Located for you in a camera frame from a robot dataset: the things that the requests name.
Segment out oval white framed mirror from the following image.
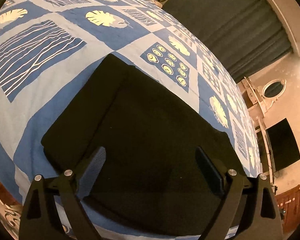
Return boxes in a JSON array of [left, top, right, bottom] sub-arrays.
[[262, 79, 286, 99]]

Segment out blue patterned bed sheet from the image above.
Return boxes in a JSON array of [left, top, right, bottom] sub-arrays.
[[0, 0, 263, 240]]

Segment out dark green curtain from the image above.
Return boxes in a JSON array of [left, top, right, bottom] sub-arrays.
[[163, 0, 292, 82]]

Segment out black wall television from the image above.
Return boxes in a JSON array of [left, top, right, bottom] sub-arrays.
[[266, 118, 300, 171]]

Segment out brown wooden cabinet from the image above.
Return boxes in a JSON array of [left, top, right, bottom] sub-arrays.
[[275, 184, 300, 234]]

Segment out white dressing table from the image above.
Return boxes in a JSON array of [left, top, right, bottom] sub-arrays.
[[238, 77, 275, 189]]

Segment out brown wooden bed frame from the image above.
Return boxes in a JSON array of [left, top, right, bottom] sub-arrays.
[[0, 182, 22, 234]]

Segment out black pants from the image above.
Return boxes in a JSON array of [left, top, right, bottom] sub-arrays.
[[41, 54, 244, 236]]

